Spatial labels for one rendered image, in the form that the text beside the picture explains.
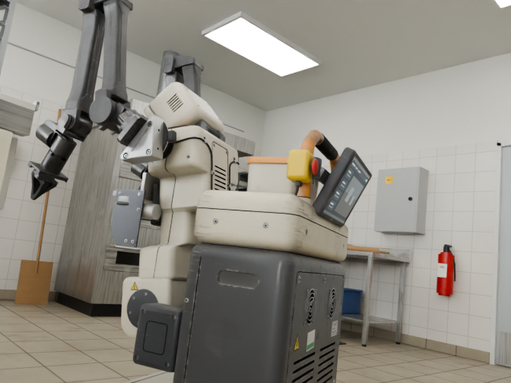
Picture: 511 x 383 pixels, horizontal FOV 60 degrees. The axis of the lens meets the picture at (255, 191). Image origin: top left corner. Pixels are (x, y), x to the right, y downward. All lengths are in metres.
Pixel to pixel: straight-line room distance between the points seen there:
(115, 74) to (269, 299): 0.76
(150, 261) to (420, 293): 4.05
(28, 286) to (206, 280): 4.01
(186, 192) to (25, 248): 4.00
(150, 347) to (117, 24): 0.89
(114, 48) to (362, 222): 4.45
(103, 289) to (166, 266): 3.17
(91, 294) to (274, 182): 3.39
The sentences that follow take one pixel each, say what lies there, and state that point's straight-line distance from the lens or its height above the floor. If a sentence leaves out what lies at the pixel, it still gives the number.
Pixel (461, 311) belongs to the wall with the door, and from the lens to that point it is 4.87.
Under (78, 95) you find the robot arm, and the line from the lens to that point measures 1.39.
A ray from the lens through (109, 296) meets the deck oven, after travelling 4.42.
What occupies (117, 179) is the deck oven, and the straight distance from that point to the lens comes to 4.39.
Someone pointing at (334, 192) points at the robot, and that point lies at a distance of 1.07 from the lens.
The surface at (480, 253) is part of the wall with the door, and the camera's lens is 4.82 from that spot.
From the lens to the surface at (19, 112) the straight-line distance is 0.93.
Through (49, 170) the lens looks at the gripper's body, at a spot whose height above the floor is 0.85.
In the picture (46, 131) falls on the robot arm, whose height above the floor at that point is 0.96.
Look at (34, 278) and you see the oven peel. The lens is 4.94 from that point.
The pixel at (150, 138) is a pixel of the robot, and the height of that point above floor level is 0.94.
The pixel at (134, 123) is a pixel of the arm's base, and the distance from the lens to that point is 1.17.
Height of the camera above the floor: 0.66
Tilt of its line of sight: 9 degrees up
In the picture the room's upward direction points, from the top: 7 degrees clockwise
